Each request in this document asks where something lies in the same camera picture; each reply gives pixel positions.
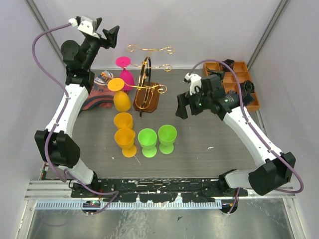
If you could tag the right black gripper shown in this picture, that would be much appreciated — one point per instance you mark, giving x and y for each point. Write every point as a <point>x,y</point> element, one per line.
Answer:
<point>184,99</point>

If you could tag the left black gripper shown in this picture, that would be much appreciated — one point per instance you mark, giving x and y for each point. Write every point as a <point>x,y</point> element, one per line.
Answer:
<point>111,35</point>

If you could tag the pink plastic wine glass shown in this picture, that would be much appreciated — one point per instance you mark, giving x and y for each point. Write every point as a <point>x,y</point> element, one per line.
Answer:
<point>123,62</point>

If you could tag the yellow plastic wine glass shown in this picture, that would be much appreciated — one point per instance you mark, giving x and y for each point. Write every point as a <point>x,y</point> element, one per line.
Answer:
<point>121,99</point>

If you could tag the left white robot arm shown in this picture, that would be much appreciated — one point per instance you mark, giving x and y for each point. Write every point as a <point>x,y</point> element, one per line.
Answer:
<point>55,143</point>

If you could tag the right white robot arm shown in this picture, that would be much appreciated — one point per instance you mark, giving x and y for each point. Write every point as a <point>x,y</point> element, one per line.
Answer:
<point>274,167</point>

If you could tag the green wine glass right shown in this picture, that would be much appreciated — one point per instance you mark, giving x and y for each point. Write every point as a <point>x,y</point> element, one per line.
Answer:
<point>167,135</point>

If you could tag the green wine glass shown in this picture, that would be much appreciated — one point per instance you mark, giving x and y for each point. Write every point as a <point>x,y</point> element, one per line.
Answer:
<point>167,135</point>
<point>147,138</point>

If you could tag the green wine glass left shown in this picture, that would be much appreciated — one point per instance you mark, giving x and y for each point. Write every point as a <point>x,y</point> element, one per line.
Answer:
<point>147,138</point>

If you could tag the orange wine glass rear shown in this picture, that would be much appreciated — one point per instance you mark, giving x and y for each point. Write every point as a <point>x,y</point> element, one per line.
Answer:
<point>123,120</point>

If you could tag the orange wine glass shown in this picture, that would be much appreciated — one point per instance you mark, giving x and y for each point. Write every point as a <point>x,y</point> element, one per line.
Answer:
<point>123,120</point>
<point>125,139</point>

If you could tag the orange wine glass front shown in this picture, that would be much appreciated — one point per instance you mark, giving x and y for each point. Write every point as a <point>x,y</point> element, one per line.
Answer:
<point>125,139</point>

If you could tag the black crumpled item left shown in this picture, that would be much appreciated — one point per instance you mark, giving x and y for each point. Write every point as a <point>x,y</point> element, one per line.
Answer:
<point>221,74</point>

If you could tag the black crumpled item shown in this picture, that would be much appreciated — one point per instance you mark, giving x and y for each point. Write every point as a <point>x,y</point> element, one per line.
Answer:
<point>248,86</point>
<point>247,99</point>
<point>229,62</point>
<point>221,74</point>

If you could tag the orange compartment tray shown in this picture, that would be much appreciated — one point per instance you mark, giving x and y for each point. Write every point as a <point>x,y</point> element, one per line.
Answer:
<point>229,83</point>

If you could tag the black crumpled item top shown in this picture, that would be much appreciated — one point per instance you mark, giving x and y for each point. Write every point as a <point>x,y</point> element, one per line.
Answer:
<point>229,62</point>

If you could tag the red printed cloth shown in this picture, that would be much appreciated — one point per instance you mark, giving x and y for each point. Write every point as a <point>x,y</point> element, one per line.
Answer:
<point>100,95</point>

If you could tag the black crumpled item bottom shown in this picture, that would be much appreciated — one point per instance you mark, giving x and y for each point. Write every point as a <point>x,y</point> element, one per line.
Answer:
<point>247,99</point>

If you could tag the black crumpled item right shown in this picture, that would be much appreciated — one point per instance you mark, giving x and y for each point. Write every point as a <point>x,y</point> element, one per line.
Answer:
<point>248,86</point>

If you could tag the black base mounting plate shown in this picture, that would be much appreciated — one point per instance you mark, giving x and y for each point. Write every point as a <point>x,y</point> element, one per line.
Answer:
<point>160,190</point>

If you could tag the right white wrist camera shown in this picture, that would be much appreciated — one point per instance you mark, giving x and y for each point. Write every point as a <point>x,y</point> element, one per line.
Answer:
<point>195,83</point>

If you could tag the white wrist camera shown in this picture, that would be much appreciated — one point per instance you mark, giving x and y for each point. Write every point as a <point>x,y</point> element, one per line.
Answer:
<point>86,25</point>
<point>195,83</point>

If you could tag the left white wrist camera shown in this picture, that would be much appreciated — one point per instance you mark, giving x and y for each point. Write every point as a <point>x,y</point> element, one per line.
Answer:
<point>86,25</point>

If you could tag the gold wire wine glass rack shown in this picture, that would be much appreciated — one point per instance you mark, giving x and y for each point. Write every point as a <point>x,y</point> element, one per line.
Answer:
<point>148,93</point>

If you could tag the aluminium frame rail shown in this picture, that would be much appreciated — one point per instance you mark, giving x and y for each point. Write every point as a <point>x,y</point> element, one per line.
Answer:
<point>54,189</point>

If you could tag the slotted grey cable duct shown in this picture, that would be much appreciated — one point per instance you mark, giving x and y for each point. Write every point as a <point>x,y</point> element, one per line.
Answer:
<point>94,205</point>

